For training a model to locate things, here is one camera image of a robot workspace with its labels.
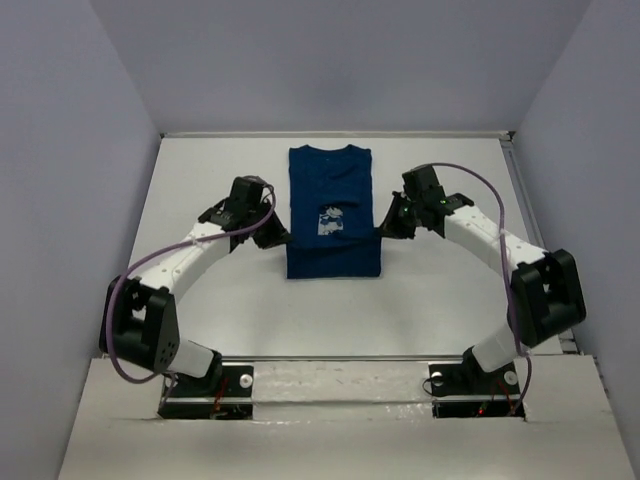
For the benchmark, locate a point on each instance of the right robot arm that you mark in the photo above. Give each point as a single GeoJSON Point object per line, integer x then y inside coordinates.
{"type": "Point", "coordinates": [542, 288]}

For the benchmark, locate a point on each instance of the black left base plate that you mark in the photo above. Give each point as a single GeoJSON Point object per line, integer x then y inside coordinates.
{"type": "Point", "coordinates": [228, 398]}

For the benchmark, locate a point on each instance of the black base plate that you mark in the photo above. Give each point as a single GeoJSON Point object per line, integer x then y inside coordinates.
{"type": "Point", "coordinates": [228, 398]}
{"type": "Point", "coordinates": [492, 395]}

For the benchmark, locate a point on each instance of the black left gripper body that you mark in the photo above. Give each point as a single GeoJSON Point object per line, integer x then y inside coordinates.
{"type": "Point", "coordinates": [266, 230]}

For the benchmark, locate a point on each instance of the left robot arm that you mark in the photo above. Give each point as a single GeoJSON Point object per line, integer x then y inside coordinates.
{"type": "Point", "coordinates": [140, 324]}

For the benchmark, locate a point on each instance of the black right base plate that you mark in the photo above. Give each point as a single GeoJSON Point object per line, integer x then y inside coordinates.
{"type": "Point", "coordinates": [492, 395]}

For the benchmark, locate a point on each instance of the blue printed t shirt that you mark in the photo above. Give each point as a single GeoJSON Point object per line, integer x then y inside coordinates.
{"type": "Point", "coordinates": [331, 214]}

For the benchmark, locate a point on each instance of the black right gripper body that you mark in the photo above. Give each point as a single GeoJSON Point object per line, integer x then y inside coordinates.
{"type": "Point", "coordinates": [403, 219]}

